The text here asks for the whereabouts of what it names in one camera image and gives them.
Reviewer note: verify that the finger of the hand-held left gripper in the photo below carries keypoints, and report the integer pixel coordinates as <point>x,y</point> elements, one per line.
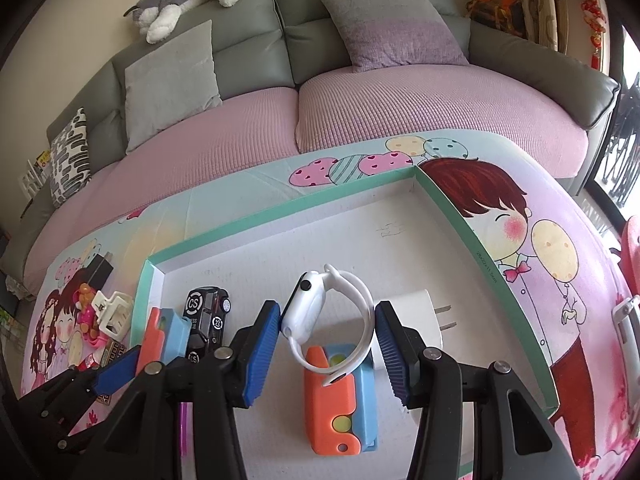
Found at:
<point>117,367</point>
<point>55,395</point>

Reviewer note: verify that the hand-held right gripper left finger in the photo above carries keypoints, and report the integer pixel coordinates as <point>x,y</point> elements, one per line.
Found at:
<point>260,355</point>

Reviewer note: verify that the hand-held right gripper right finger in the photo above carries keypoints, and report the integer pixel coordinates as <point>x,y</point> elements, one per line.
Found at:
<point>392,355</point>

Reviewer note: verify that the cream hair claw clip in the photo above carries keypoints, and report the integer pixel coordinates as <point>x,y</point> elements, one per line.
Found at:
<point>115,317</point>

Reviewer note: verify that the white charger plug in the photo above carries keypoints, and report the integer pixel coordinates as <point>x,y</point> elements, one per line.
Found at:
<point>425,315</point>

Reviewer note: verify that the orange blue plastic toy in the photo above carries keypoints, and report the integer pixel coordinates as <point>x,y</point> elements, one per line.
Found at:
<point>325,410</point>
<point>160,332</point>

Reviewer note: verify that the pink toy with bear figure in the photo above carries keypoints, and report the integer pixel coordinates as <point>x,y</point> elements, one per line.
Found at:
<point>87,317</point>

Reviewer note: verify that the black toy car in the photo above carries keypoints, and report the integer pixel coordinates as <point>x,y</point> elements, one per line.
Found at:
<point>205,320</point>

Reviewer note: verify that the white smartwatch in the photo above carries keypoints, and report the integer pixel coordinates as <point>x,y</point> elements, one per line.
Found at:
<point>305,305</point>

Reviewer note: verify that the black power adapter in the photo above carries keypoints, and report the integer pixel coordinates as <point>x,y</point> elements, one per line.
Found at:
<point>97,275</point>

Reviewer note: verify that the white box lid tray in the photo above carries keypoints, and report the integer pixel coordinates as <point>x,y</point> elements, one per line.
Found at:
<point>350,230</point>

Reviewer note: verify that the books beside sofa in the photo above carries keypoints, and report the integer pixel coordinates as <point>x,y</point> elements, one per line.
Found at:
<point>35,175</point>

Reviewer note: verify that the black white patterned pillow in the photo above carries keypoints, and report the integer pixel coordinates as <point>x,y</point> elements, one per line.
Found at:
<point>70,160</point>

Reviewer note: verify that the white plastic object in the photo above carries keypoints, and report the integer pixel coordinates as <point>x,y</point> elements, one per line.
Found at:
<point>625,322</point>

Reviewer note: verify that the pink sofa seat cover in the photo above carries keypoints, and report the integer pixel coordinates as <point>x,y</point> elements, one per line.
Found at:
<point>400,105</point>

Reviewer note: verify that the plain grey pillow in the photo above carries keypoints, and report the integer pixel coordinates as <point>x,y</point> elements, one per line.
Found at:
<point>170,90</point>

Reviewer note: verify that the grey purple pillow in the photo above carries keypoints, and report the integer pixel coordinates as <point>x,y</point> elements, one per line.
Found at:
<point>395,30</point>

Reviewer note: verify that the grey sofa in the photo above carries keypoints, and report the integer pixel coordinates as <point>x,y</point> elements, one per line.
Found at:
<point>250,25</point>

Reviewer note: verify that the grey white plush dog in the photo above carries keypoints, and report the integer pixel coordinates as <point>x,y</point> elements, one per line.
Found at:
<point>170,5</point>

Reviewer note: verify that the patterned curtain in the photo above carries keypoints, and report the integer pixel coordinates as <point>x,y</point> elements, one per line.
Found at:
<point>542,5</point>

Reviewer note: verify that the red knot ornament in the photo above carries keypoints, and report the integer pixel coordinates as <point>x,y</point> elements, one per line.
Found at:
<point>595,15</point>

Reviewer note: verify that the orange wall decoration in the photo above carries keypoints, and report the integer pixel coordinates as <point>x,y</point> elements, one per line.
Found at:
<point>500,0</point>

